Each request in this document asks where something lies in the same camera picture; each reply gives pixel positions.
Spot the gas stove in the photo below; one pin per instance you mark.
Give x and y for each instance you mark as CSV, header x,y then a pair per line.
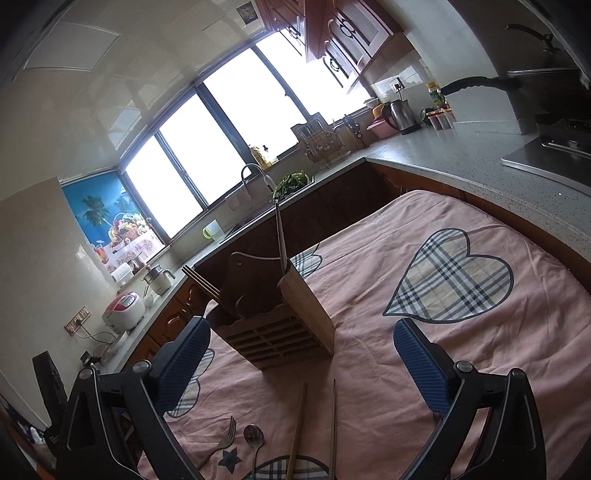
x,y
545,157

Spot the silver fork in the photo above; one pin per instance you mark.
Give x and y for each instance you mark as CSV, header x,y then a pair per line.
x,y
227,438

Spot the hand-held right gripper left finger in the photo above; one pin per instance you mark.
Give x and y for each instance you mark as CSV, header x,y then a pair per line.
x,y
182,364

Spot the steel electric kettle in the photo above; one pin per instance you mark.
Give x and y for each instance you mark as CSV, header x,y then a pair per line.
x,y
402,117

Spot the green vegetables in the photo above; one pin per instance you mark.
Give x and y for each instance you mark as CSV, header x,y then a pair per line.
x,y
290,182

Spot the white electric pot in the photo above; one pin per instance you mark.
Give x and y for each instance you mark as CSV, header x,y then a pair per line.
x,y
157,281

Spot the metal chopstick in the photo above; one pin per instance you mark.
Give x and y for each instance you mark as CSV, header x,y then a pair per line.
x,y
280,235

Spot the white and red rice cooker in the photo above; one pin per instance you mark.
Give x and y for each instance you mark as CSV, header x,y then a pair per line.
x,y
122,314

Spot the row of spice jars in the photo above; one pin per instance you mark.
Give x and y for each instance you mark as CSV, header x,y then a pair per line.
x,y
442,121

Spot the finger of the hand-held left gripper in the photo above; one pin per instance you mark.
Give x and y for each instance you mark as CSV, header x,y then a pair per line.
x,y
46,392

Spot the silver spoon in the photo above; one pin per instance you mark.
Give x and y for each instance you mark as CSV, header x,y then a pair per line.
x,y
254,437

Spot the paper towel roll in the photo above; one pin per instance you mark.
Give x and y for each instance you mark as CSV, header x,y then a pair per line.
x,y
122,273

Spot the square ceiling fixture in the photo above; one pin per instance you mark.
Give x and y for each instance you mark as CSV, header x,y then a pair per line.
x,y
247,12

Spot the pink dish cloth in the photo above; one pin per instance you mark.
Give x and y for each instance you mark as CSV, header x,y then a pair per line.
x,y
240,196

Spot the wall socket strip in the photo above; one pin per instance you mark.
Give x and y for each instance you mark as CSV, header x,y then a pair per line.
x,y
77,319

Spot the metal kitchen faucet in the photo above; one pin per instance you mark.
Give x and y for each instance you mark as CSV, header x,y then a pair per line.
x,y
265,177

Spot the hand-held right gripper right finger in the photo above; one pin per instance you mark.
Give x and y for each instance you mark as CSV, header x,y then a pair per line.
x,y
422,369

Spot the dish drying rack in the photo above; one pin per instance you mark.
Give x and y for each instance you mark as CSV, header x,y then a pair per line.
x,y
321,138

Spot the small wall socket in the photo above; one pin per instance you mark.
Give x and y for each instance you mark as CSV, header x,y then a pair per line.
x,y
397,85

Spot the wooden upper cabinets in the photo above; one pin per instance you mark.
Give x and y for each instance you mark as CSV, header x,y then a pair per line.
x,y
351,32

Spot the knife and scissors holder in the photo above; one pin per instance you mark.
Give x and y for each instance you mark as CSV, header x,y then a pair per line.
x,y
354,129

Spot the large kitchen window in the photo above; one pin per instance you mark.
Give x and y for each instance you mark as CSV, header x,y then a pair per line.
x,y
240,115

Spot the orange plastic bowl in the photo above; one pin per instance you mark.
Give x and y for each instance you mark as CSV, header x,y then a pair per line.
x,y
378,110

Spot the yellow bottle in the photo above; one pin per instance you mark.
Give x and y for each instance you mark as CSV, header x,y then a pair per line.
x,y
257,158

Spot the pink plastic basin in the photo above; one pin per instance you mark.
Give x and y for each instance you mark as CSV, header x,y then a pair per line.
x,y
383,129

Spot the black wok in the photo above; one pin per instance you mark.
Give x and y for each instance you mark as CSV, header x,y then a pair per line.
x,y
466,84

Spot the green and white cup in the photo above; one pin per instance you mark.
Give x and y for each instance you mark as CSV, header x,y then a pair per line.
x,y
212,230

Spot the cooking oil bottle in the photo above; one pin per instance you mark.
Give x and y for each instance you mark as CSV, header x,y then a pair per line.
x,y
435,97

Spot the wooden utensil holder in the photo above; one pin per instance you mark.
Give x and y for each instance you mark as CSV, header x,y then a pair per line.
x,y
277,332

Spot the clear soap bottle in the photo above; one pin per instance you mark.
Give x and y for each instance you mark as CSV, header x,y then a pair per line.
x,y
267,154

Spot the blue printed window blind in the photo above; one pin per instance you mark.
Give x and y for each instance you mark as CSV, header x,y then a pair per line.
x,y
92,207

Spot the pink printed cloth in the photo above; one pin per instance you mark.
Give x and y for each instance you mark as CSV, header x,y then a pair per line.
x,y
369,258

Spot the plain wooden chopstick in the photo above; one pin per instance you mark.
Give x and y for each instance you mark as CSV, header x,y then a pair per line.
x,y
333,429
297,429

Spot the range hood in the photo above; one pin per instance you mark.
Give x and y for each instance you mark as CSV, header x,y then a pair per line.
x,y
570,25

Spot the red patterned wooden chopstick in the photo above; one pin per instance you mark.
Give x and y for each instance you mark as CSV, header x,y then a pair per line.
x,y
199,282
203,279

